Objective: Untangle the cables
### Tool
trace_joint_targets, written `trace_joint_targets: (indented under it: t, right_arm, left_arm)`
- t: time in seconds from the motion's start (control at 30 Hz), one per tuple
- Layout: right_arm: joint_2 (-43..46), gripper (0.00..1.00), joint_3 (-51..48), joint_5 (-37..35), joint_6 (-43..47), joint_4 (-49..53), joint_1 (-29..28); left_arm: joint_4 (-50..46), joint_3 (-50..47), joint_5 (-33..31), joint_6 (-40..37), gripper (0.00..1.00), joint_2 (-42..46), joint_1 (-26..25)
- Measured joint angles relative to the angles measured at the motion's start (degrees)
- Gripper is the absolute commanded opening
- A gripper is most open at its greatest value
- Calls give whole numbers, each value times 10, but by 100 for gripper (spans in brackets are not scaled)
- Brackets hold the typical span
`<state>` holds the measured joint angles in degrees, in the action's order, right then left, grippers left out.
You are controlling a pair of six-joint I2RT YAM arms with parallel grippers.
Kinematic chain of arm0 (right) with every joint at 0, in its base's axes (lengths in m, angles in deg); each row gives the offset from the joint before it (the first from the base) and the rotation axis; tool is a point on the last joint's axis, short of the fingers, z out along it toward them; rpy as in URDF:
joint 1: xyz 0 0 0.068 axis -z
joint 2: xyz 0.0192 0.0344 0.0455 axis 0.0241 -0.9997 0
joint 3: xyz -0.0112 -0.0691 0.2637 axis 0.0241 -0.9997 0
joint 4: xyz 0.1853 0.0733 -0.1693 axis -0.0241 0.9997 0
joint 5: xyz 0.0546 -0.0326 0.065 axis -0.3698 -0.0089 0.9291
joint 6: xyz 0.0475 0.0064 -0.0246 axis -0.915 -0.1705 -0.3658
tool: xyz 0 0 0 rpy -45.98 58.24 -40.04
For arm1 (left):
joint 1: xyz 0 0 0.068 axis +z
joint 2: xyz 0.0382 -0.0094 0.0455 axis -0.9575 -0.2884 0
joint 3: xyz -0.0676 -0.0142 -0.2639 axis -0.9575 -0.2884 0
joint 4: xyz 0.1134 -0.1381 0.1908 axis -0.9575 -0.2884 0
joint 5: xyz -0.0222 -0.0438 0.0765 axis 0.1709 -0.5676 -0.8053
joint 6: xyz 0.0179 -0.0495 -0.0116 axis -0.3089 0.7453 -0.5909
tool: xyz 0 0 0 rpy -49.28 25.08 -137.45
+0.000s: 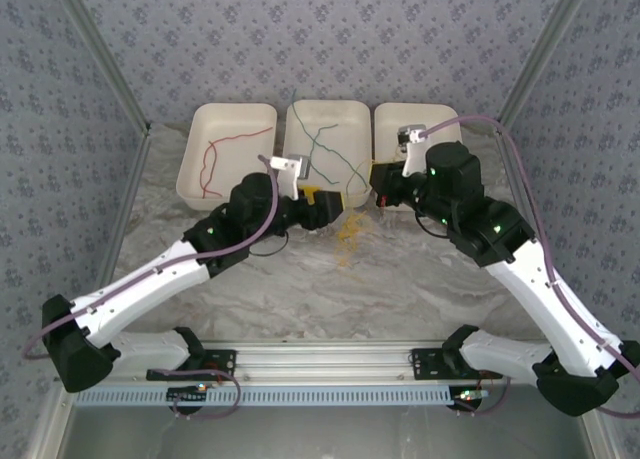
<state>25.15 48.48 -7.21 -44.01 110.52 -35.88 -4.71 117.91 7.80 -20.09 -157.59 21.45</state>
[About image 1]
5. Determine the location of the red cable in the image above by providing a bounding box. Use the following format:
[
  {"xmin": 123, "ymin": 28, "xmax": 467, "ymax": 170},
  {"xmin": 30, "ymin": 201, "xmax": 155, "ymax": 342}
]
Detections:
[
  {"xmin": 199, "ymin": 126, "xmax": 275, "ymax": 200},
  {"xmin": 206, "ymin": 143, "xmax": 224, "ymax": 199}
]

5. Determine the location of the white plastic tray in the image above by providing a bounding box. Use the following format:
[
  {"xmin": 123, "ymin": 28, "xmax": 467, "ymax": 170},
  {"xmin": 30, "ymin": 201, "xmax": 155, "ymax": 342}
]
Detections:
[
  {"xmin": 176, "ymin": 101, "xmax": 280, "ymax": 211},
  {"xmin": 279, "ymin": 99, "xmax": 374, "ymax": 209},
  {"xmin": 373, "ymin": 101, "xmax": 471, "ymax": 180}
]

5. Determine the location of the small circuit board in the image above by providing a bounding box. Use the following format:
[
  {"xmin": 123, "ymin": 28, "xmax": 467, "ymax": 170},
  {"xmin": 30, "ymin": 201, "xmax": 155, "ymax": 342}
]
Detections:
[{"xmin": 452, "ymin": 387, "xmax": 492, "ymax": 411}]

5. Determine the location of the grey metal panel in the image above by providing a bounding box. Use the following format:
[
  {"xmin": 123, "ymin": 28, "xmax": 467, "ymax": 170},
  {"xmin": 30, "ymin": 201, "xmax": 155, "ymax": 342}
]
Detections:
[{"xmin": 54, "ymin": 403, "xmax": 596, "ymax": 459}]

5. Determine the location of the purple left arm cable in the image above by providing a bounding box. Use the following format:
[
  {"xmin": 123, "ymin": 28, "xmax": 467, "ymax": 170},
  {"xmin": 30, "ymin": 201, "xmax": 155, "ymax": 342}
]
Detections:
[{"xmin": 22, "ymin": 153, "xmax": 281, "ymax": 421}]

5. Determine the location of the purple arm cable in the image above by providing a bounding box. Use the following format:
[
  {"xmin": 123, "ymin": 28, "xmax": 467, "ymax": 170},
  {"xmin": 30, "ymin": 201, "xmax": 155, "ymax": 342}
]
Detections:
[
  {"xmin": 22, "ymin": 153, "xmax": 281, "ymax": 421},
  {"xmin": 422, "ymin": 114, "xmax": 640, "ymax": 421}
]

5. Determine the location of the thin black left arm wire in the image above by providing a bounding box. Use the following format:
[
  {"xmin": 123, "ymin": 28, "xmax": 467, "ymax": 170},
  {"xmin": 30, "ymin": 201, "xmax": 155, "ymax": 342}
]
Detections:
[{"xmin": 248, "ymin": 231, "xmax": 290, "ymax": 259}]

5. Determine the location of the aluminium side rail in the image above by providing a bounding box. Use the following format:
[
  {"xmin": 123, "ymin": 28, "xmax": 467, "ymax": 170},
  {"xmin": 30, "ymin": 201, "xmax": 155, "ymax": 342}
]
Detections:
[
  {"xmin": 494, "ymin": 126, "xmax": 574, "ymax": 344},
  {"xmin": 94, "ymin": 126, "xmax": 154, "ymax": 285}
]

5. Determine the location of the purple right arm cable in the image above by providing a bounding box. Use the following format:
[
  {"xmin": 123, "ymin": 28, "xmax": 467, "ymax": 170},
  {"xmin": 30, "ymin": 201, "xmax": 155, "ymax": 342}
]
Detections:
[{"xmin": 422, "ymin": 114, "xmax": 640, "ymax": 421}]

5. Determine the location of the aluminium front rail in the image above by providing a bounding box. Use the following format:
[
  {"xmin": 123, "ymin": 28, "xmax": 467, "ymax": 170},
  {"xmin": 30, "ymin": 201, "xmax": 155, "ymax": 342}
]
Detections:
[{"xmin": 53, "ymin": 342, "xmax": 599, "ymax": 381}]

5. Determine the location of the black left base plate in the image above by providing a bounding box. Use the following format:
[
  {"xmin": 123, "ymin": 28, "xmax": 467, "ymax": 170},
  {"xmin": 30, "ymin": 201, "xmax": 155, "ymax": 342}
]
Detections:
[{"xmin": 146, "ymin": 348, "xmax": 237, "ymax": 383}]

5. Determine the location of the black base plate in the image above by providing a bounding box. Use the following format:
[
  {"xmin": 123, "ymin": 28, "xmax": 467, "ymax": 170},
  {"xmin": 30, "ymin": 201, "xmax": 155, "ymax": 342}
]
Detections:
[
  {"xmin": 410, "ymin": 347, "xmax": 504, "ymax": 381},
  {"xmin": 146, "ymin": 348, "xmax": 237, "ymax": 383}
]

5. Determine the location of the aluminium corner post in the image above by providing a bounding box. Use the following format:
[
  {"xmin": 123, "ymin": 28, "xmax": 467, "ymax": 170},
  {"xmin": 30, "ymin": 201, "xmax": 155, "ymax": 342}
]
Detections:
[
  {"xmin": 493, "ymin": 0, "xmax": 600, "ymax": 136},
  {"xmin": 49, "ymin": 0, "xmax": 153, "ymax": 136}
]

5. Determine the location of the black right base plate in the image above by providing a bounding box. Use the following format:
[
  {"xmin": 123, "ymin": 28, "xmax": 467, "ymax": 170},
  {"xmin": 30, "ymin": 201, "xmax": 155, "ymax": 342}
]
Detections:
[{"xmin": 410, "ymin": 347, "xmax": 504, "ymax": 381}]

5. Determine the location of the grey slotted cable duct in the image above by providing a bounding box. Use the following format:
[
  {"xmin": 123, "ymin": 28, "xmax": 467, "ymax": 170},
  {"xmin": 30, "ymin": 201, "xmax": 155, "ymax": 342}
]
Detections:
[{"xmin": 73, "ymin": 383, "xmax": 466, "ymax": 408}]

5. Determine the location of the aluminium frame leg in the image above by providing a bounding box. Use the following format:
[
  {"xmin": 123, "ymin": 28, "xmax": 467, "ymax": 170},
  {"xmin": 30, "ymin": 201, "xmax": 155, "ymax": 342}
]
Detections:
[
  {"xmin": 22, "ymin": 382, "xmax": 77, "ymax": 459},
  {"xmin": 573, "ymin": 382, "xmax": 621, "ymax": 459}
]

